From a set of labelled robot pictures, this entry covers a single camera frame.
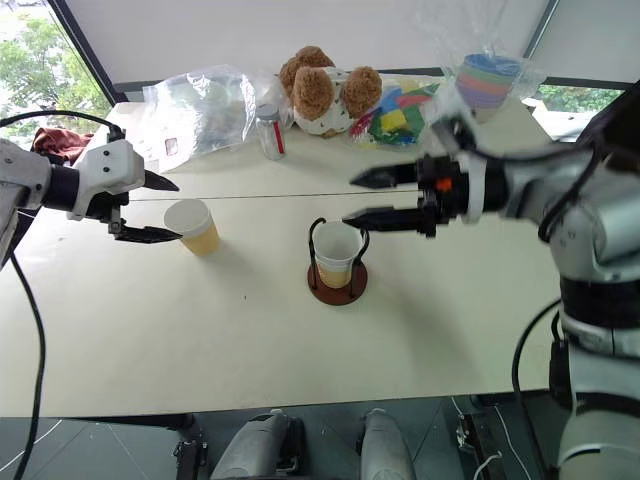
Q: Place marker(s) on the black floor bracket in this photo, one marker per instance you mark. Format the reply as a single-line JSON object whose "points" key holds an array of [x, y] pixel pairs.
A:
{"points": [[190, 450]]}

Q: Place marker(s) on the stack of coloured cups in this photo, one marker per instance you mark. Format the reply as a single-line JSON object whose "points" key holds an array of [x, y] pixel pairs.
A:
{"points": [[487, 82]]}

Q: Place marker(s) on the clear crinkled plastic bag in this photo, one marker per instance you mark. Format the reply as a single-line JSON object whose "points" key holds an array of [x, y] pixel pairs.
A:
{"points": [[450, 60]]}

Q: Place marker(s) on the clear jar with silver lid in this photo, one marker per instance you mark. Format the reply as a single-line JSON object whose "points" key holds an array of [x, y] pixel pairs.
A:
{"points": [[270, 132]]}

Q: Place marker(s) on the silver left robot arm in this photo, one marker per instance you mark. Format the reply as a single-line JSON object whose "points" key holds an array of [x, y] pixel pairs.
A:
{"points": [[25, 182]]}

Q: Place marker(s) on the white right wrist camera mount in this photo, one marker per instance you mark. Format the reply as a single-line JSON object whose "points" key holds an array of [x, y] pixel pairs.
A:
{"points": [[475, 190]]}

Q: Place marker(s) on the dark red cloth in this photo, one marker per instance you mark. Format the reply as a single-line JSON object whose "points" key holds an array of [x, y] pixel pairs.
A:
{"points": [[57, 142]]}

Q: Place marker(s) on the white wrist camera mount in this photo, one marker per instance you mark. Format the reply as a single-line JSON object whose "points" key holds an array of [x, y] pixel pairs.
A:
{"points": [[475, 190], [107, 167]]}

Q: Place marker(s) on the grey rounded robot leg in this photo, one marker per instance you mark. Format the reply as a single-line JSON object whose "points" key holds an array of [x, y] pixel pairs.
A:
{"points": [[255, 445], [385, 445]]}

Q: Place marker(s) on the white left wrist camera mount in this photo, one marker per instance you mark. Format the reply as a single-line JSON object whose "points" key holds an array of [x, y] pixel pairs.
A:
{"points": [[107, 167]]}

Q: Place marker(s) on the black floor stand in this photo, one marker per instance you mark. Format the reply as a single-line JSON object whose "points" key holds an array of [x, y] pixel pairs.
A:
{"points": [[477, 445]]}

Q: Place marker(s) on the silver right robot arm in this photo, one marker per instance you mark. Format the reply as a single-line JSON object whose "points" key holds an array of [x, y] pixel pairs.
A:
{"points": [[575, 200]]}

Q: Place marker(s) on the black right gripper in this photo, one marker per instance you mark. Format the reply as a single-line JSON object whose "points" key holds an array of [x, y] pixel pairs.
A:
{"points": [[440, 200]]}

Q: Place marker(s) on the brown teddy bear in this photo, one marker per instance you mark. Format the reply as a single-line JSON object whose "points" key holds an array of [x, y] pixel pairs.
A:
{"points": [[320, 95]]}

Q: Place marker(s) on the white and tan paper cup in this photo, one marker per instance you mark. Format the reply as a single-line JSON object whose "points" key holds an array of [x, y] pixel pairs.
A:
{"points": [[335, 255], [197, 230]]}

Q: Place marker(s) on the black window frame bar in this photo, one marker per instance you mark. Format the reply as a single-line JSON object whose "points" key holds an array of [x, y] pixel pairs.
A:
{"points": [[85, 50], [540, 27]]}

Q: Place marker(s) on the bag of colourful blocks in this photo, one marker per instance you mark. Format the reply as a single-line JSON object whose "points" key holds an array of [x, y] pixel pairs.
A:
{"points": [[400, 117]]}

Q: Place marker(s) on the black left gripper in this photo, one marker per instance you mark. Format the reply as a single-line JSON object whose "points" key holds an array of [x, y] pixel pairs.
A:
{"points": [[112, 212]]}

